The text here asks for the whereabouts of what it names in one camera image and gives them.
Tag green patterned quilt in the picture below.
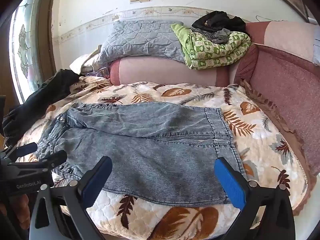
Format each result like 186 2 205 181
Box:
171 23 252 70

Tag pink sofa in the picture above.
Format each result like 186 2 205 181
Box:
110 21 320 217

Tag dark jacket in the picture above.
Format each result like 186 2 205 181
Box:
2 69 80 147

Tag pale blue cloth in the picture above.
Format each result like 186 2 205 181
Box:
312 27 320 65

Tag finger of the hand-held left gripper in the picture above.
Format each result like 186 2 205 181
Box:
7 150 67 173
0 142 38 160

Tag grey garment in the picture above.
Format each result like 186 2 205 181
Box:
192 27 232 44

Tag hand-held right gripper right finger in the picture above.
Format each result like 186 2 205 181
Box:
214 157 296 240

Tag leaf print blanket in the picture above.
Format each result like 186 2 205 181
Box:
15 76 309 240

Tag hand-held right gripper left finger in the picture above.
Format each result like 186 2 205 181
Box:
29 156 113 240

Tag purple packet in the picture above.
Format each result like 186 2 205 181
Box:
86 67 110 78

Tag cream pillow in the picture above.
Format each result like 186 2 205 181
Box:
69 45 103 75

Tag grey denim pants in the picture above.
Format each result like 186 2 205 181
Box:
37 102 248 208

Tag black garment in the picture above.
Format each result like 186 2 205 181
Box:
192 10 248 34

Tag grey quilted blanket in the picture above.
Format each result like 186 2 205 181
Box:
96 20 190 64

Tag stained glass window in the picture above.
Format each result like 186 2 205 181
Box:
10 0 43 104

